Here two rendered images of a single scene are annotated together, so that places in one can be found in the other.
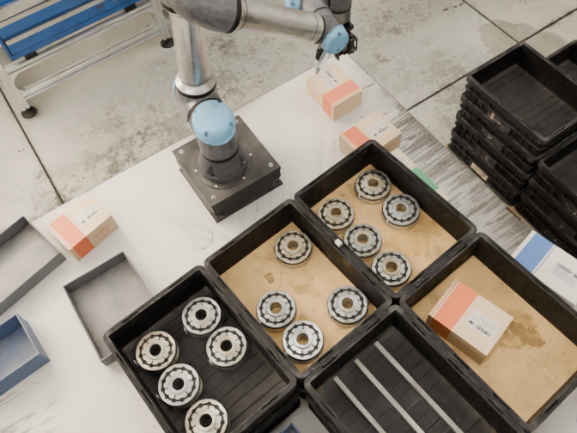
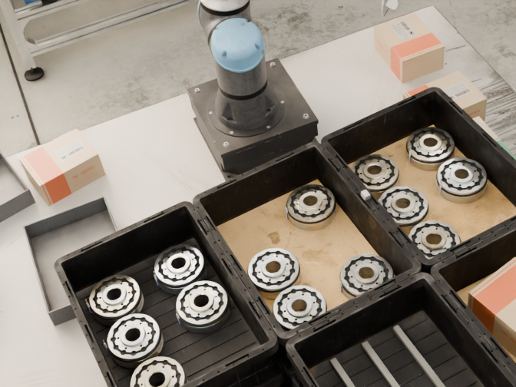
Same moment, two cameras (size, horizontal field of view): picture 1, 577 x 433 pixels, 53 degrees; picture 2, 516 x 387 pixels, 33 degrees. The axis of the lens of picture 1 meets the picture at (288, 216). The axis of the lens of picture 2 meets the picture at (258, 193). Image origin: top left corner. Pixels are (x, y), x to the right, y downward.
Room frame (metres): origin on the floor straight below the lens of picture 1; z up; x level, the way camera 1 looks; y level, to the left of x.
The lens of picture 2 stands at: (-0.47, -0.17, 2.25)
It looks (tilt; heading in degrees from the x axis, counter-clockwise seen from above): 48 degrees down; 13
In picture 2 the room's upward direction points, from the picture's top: 10 degrees counter-clockwise
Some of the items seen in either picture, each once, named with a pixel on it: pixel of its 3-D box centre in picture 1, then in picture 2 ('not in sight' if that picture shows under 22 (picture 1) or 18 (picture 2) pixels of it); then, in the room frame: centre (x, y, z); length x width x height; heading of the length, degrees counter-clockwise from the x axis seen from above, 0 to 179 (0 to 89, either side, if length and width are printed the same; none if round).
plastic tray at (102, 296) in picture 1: (115, 306); (80, 258); (0.68, 0.53, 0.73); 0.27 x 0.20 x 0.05; 27
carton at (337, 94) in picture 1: (333, 91); (408, 47); (1.36, -0.21, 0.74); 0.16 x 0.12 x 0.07; 27
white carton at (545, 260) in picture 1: (547, 272); not in sight; (0.59, -0.69, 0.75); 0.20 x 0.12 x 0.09; 40
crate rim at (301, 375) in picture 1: (295, 283); (301, 235); (0.59, 0.01, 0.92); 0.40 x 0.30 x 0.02; 33
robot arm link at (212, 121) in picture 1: (215, 128); (238, 54); (1.07, 0.17, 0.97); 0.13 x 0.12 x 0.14; 19
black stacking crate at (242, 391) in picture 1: (202, 365); (166, 318); (0.43, 0.26, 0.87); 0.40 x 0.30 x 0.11; 33
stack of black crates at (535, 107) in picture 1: (516, 127); not in sight; (1.37, -0.96, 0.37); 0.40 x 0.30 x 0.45; 27
